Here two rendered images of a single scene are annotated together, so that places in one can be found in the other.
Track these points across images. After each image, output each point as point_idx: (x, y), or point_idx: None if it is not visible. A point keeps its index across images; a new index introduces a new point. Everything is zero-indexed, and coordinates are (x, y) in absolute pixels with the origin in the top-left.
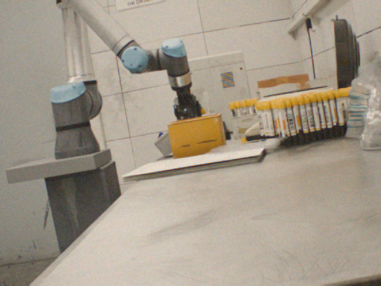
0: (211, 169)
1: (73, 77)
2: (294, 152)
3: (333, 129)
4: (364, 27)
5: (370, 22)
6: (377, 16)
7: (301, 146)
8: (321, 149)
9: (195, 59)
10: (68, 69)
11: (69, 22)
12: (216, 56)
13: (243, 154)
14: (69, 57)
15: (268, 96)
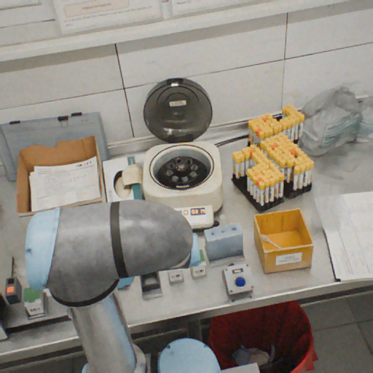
0: None
1: (138, 364)
2: (356, 179)
3: None
4: (159, 77)
5: (188, 71)
6: (217, 63)
7: (324, 179)
8: (363, 165)
9: None
10: (128, 366)
11: (119, 301)
12: None
13: (372, 201)
14: (128, 350)
15: (202, 182)
